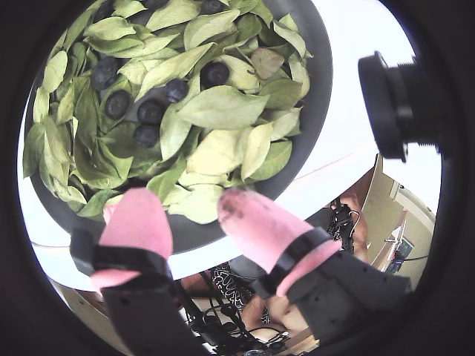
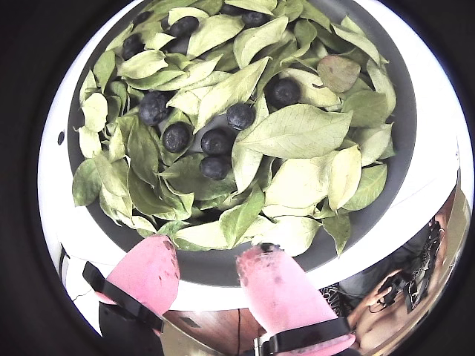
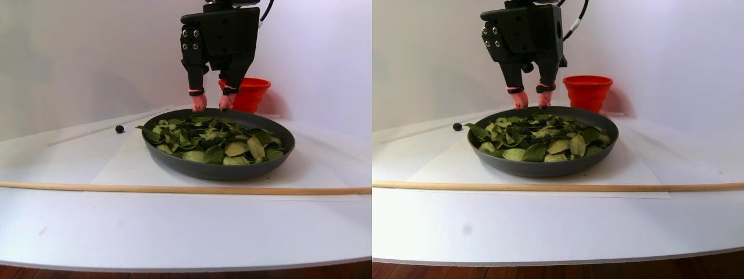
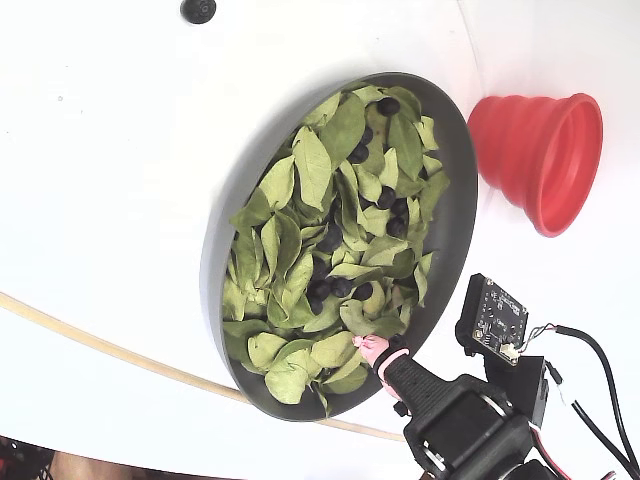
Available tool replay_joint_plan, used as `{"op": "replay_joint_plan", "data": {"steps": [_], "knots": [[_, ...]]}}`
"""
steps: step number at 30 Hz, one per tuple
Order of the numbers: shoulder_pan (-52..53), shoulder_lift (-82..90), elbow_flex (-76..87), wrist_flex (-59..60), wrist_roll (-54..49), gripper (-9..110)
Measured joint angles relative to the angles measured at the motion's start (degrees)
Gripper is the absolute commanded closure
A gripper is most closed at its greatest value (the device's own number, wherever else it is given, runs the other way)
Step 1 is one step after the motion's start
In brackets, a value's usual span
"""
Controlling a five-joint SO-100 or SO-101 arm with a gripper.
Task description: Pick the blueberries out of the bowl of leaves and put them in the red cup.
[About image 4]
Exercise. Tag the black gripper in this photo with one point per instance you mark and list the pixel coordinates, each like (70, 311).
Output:
(436, 400)

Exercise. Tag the pile of green leaves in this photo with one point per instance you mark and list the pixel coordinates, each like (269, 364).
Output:
(312, 165)

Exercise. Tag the dark grey round bowl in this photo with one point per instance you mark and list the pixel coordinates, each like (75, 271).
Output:
(452, 130)

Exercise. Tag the red collapsible silicone cup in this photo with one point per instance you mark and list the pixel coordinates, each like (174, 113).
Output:
(525, 150)

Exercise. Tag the thin wooden dowel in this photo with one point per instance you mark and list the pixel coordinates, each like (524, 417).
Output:
(100, 342)

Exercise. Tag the black mesh item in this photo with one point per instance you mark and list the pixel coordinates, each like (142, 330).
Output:
(20, 457)

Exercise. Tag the small dark berry left view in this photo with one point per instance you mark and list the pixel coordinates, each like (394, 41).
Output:
(198, 10)

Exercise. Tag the camera circuit board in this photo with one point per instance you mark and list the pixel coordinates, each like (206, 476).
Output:
(495, 315)

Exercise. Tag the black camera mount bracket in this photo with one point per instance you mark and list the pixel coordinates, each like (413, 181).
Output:
(530, 385)

